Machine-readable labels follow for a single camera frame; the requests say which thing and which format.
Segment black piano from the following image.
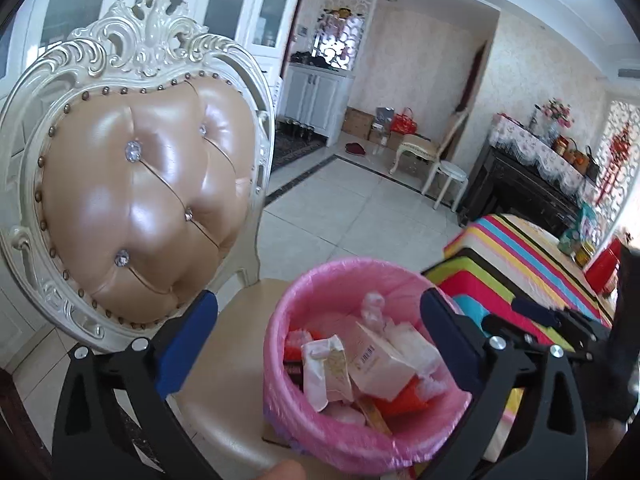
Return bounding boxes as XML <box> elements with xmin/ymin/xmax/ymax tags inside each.
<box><xmin>457</xmin><ymin>142</ymin><xmax>580</xmax><ymax>237</ymax></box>

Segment woven basket on piano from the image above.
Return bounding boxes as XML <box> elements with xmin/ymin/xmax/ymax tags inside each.
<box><xmin>552</xmin><ymin>136</ymin><xmax>589</xmax><ymax>176</ymax></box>

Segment person's right hand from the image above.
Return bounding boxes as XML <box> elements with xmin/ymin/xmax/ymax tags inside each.
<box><xmin>586</xmin><ymin>418</ymin><xmax>627</xmax><ymax>479</ymax></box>

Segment white round stool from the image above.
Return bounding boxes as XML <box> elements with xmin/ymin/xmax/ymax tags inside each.
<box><xmin>421</xmin><ymin>159</ymin><xmax>469</xmax><ymax>212</ymax></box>

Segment dark red slippers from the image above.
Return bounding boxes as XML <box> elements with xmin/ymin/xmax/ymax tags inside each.
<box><xmin>345</xmin><ymin>142</ymin><xmax>367</xmax><ymax>156</ymax></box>

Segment red gift bag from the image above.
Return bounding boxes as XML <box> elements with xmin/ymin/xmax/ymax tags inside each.
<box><xmin>390</xmin><ymin>107</ymin><xmax>418</xmax><ymax>136</ymax></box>

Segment red thermos jug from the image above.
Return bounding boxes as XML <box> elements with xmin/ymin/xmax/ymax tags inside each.
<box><xmin>585</xmin><ymin>236</ymin><xmax>622</xmax><ymax>295</ymax></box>

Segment tan cardboard box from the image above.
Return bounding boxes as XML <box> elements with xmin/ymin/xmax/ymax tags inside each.
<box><xmin>344</xmin><ymin>322</ymin><xmax>416</xmax><ymax>402</ymax></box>

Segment brown cardboard box floor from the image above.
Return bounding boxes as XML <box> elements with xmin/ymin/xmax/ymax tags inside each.
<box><xmin>342</xmin><ymin>107</ymin><xmax>375</xmax><ymax>140</ymax></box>

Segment dark doormat rug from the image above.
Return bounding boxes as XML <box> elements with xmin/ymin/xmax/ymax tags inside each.
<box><xmin>271</xmin><ymin>122</ymin><xmax>326</xmax><ymax>171</ymax></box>

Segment orange foam fruit net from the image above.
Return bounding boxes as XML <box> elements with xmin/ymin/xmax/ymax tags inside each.
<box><xmin>283</xmin><ymin>327</ymin><xmax>446</xmax><ymax>417</ymax></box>

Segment person's left hand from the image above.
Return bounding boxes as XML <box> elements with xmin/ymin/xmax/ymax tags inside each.
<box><xmin>256</xmin><ymin>460</ymin><xmax>306</xmax><ymax>480</ymax></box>

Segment pink flower bouquet vase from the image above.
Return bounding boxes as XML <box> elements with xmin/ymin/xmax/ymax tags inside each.
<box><xmin>541</xmin><ymin>98</ymin><xmax>575</xmax><ymax>145</ymax></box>

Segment striped colourful tablecloth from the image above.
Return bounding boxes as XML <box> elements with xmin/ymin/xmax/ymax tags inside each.
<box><xmin>422</xmin><ymin>212</ymin><xmax>616</xmax><ymax>463</ymax></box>

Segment white shoe cabinet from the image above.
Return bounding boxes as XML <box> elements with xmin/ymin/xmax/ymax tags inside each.
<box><xmin>278</xmin><ymin>63</ymin><xmax>354</xmax><ymax>146</ymax></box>

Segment red chinese knot ornament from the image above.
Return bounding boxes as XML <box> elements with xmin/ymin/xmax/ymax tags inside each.
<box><xmin>596</xmin><ymin>122</ymin><xmax>631</xmax><ymax>205</ymax></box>

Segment ornate tan leather chair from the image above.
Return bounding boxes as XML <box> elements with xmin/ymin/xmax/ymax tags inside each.
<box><xmin>0</xmin><ymin>0</ymin><xmax>302</xmax><ymax>480</ymax></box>

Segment white carved screen panel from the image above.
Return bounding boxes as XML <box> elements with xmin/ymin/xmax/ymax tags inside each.
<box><xmin>310</xmin><ymin>0</ymin><xmax>378</xmax><ymax>72</ymax></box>

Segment cream side chair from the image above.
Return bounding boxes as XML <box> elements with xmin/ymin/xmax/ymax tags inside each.
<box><xmin>390</xmin><ymin>110</ymin><xmax>468</xmax><ymax>174</ymax></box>

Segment green snack bag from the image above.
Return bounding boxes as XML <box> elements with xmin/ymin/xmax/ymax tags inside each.
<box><xmin>558</xmin><ymin>202</ymin><xmax>597</xmax><ymax>256</ymax></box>

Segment white plastic bag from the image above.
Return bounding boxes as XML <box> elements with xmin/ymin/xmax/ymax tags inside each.
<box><xmin>360</xmin><ymin>292</ymin><xmax>385</xmax><ymax>334</ymax></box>

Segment black handbag on piano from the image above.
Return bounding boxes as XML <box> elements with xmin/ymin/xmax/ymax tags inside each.
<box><xmin>585</xmin><ymin>145</ymin><xmax>600</xmax><ymax>184</ymax></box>

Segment yellow lid jar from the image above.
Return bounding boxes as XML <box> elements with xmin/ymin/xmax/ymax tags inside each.
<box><xmin>574</xmin><ymin>240</ymin><xmax>596</xmax><ymax>269</ymax></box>

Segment floral lace piano cover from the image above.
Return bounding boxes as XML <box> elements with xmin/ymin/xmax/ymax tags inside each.
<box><xmin>488</xmin><ymin>114</ymin><xmax>596</xmax><ymax>202</ymax></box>

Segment pink lined trash bin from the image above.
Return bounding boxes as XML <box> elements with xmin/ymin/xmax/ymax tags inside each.
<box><xmin>264</xmin><ymin>258</ymin><xmax>471</xmax><ymax>476</ymax></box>

